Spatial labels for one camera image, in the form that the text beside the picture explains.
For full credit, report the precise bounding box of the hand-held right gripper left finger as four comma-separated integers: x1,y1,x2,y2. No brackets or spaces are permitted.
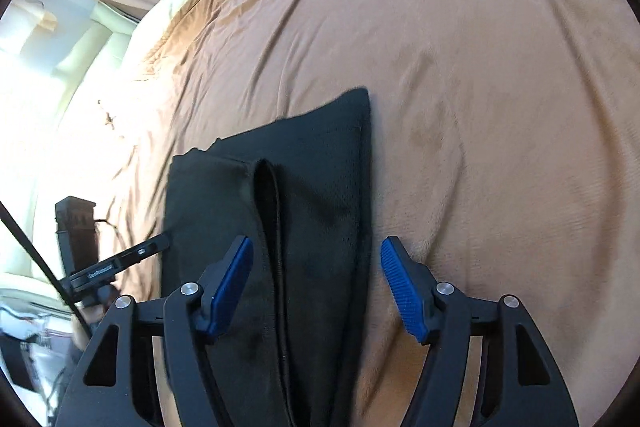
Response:
59,234,254,427

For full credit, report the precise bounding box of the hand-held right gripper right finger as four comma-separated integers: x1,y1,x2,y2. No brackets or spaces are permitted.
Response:
380,235,581,427

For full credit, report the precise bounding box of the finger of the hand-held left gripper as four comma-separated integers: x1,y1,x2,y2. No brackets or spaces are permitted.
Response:
54,195,97,279
69,233,172,293

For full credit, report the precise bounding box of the black t-shirt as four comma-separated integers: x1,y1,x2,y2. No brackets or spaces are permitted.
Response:
160,87,373,427

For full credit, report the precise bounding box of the cream padded headboard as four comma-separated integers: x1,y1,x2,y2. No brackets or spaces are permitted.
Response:
0,0,166,288

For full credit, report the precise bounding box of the brown blanket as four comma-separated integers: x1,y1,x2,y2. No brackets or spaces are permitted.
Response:
95,0,636,427

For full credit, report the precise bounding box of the black cable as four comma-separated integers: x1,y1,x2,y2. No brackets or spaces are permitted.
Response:
0,201,93,338

